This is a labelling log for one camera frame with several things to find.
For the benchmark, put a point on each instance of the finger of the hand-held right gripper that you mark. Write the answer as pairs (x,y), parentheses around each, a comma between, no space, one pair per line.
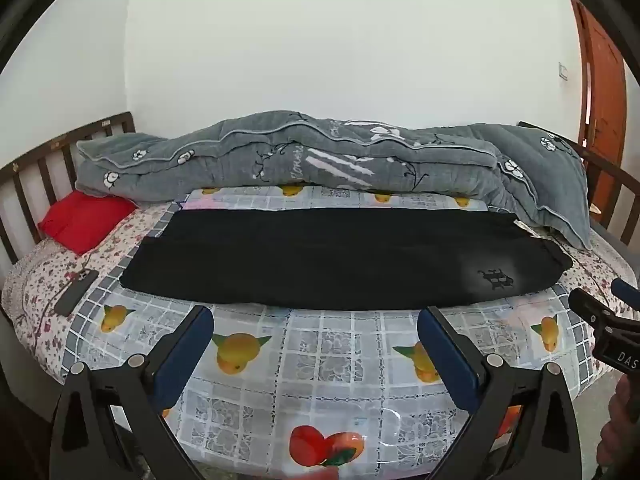
(625,292)
(587,307)

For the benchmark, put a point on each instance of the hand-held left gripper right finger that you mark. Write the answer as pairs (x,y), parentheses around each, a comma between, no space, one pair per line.
(446,360)

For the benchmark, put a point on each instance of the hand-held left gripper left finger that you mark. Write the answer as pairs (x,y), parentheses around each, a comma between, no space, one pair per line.
(184,355)

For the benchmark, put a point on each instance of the black pants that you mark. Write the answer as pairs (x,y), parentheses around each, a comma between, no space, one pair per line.
(325,260)

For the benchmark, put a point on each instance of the person's right hand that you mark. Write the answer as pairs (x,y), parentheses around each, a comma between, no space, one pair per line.
(622,430)

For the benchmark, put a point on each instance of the dark wooden footboard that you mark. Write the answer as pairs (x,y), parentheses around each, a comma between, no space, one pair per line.
(607,185)

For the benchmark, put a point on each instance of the black smartphone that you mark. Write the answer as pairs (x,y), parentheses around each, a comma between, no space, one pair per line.
(76,292)

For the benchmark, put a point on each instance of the fruit print plastic cover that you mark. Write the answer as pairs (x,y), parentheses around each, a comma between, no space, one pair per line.
(320,360)

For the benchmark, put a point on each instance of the floral bed sheet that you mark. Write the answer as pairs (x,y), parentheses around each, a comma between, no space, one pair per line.
(42,285)

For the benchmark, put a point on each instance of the red pillow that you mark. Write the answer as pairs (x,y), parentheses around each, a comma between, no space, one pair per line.
(82,222)

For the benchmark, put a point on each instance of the brown wooden door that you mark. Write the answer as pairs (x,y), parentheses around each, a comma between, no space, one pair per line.
(605,110)

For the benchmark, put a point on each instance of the grey floral quilt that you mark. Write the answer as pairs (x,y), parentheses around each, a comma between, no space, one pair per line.
(350,155)

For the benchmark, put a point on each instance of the dark wooden headboard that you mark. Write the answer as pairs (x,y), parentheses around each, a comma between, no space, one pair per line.
(45,160)

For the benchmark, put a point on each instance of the white wall switch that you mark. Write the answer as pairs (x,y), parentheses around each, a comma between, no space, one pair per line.
(564,71)

